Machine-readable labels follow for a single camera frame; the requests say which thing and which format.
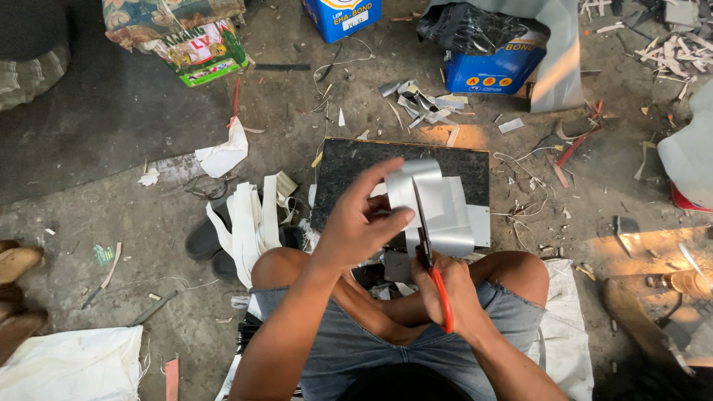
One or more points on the person's right hand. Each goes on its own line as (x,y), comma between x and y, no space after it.
(457,295)

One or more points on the person's left hand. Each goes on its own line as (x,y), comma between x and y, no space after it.
(348,228)

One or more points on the silver grey sheet piece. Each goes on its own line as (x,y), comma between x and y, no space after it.
(440,211)

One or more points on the person's right leg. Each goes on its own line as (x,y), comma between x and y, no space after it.
(507,273)

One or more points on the person's leg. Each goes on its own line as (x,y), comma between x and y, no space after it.
(356,301)
(507,273)

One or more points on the black speckled cutting board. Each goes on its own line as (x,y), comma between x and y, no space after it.
(351,167)

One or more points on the dark grey sheet piece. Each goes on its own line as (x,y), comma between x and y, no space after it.
(396,267)

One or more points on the person's left leg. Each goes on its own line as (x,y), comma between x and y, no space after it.
(356,301)

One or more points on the white sheet piece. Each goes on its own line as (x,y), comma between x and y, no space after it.
(479,225)

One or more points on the bundle of white strips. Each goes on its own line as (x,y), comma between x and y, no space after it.
(248,223)

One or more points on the person's denim shorts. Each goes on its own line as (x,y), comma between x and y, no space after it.
(356,345)

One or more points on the black sandal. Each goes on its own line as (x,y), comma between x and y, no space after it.
(225,266)
(203,239)

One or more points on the pile of grey scraps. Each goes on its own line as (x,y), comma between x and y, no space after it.
(423,106)

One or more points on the stack of black strips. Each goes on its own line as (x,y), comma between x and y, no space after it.
(249,333)

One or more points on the crumpled white paper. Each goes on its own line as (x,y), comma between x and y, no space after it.
(223,153)

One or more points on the pink strip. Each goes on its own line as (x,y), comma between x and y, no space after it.
(558,172)

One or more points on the thin red stick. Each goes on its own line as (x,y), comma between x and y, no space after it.
(235,100)

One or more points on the black flat strip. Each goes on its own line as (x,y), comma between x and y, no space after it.
(282,67)

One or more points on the small white paper piece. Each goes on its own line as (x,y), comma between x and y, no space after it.
(511,125)

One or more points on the brown wooden stand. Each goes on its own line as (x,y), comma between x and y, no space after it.
(640,312)

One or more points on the red strip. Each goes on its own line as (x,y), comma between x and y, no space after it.
(576,146)

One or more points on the blue glue can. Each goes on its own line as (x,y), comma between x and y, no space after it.
(341,19)
(493,72)

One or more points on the grey metal tool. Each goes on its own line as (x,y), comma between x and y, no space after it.
(153,308)

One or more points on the pink flat piece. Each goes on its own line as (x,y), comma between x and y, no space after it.
(172,381)

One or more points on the black plastic bag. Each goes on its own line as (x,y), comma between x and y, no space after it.
(470,28)

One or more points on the green wrapper scrap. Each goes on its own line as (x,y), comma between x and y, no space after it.
(103,254)

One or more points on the beige strip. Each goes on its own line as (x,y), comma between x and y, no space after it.
(106,278)

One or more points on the large grey sheet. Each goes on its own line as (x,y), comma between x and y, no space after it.
(560,67)

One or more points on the colourful printed sack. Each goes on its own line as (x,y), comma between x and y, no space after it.
(184,39)

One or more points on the dark grey mat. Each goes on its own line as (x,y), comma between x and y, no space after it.
(111,111)

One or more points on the white plastic bag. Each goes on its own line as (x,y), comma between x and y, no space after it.
(690,150)

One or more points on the white cloth bag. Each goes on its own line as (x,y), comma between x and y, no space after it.
(72,365)

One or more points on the heap of pale offcuts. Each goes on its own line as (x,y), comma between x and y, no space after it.
(677,50)

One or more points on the green striped cushion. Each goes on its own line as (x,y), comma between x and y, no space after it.
(30,72)

